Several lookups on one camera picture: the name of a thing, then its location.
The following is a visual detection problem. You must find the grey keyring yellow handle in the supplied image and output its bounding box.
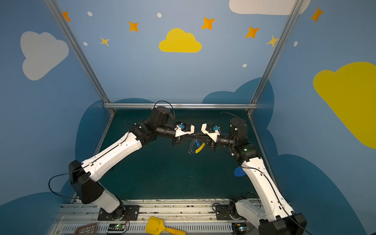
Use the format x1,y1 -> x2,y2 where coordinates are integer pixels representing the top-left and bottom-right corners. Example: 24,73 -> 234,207
189,139 -> 206,155

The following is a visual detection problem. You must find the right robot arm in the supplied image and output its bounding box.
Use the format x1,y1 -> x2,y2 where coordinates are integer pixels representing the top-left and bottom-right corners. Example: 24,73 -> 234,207
197,117 -> 307,235

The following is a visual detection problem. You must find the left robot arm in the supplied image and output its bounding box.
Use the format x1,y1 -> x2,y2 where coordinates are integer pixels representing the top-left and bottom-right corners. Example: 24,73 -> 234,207
69,106 -> 195,219

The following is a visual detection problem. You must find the right controller board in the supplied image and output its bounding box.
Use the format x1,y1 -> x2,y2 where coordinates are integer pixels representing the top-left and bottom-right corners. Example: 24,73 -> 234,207
231,223 -> 251,235

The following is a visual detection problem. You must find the controller board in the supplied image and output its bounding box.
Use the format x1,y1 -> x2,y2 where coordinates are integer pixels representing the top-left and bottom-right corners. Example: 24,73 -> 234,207
231,223 -> 251,235
106,223 -> 127,235

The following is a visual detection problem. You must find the yellow plastic scoop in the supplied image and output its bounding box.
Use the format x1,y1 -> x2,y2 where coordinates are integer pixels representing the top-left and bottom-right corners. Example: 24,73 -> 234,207
146,216 -> 186,235

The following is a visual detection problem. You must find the left controller board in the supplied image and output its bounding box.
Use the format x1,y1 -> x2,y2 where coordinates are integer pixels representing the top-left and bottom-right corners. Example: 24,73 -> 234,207
106,223 -> 127,235

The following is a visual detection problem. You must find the brown perforated plate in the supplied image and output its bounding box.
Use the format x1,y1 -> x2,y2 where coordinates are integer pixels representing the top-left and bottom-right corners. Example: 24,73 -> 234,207
74,223 -> 98,235

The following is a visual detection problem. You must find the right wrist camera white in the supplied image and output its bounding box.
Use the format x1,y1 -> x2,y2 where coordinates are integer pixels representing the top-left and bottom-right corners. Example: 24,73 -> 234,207
201,123 -> 220,143

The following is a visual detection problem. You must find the blue trowel wooden handle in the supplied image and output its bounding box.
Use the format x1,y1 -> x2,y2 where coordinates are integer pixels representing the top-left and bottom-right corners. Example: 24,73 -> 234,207
234,167 -> 246,177

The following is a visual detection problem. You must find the aluminium frame rail right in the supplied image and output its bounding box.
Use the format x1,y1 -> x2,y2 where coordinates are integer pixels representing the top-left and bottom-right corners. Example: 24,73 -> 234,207
247,1 -> 311,184

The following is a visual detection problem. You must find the aluminium frame rail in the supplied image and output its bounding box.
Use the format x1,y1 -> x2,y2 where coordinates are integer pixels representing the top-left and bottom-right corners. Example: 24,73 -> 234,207
103,102 -> 258,110
43,0 -> 116,156
247,1 -> 311,184

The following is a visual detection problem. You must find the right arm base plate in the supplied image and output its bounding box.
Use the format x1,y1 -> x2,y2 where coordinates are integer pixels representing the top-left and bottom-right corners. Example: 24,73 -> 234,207
212,203 -> 246,221

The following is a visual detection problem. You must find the aluminium frame rail back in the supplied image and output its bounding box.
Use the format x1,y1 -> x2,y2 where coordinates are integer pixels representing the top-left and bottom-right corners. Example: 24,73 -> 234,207
103,102 -> 258,110

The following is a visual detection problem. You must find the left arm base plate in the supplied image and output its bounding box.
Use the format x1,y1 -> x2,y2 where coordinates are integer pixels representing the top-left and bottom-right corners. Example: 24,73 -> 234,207
98,205 -> 140,221

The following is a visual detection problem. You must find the aluminium frame rail left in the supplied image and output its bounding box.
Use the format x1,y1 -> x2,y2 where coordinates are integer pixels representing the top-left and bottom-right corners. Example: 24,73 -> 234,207
43,0 -> 116,156

